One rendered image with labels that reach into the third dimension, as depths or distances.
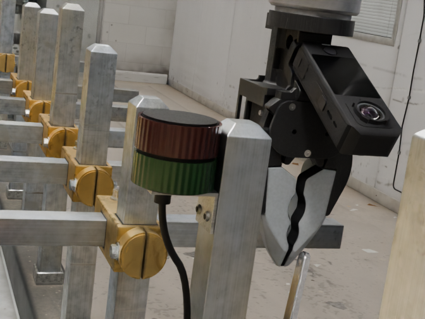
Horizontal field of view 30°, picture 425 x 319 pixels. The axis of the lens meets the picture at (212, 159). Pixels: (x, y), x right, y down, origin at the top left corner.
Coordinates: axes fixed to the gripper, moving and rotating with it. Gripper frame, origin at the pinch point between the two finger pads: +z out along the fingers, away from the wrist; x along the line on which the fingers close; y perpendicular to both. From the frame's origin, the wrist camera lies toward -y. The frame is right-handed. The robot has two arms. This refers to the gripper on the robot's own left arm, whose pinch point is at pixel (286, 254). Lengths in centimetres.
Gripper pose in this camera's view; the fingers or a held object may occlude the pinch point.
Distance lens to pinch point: 68.1
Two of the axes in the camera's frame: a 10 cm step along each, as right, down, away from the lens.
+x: -9.3, -0.5, -3.5
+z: -1.3, 9.7, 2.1
